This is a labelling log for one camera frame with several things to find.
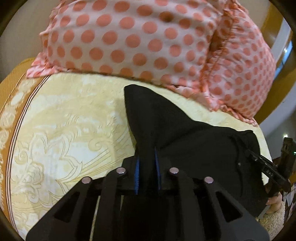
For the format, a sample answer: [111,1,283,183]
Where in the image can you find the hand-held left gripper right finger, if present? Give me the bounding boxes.
[154,148,270,241]

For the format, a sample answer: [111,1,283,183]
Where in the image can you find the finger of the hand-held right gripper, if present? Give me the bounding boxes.
[245,149,291,193]

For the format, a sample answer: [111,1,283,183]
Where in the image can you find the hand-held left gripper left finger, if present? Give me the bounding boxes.
[25,156,140,241]

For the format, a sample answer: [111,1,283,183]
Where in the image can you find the black pants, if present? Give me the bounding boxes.
[124,84,270,219]

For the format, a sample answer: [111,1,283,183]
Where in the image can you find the person's right forearm fleece sleeve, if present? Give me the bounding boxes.
[258,204,286,235]

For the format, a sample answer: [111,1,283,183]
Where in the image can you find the person's right hand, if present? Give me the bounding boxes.
[265,192,283,215]

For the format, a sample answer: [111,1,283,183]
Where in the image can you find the wooden framed window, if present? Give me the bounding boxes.
[255,0,296,126]

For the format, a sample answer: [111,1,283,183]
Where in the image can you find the yellow patterned bed sheet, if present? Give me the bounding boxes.
[0,58,273,241]

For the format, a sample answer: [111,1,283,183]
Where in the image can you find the pink polka dot pillow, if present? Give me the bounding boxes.
[26,0,234,98]
[166,0,277,127]

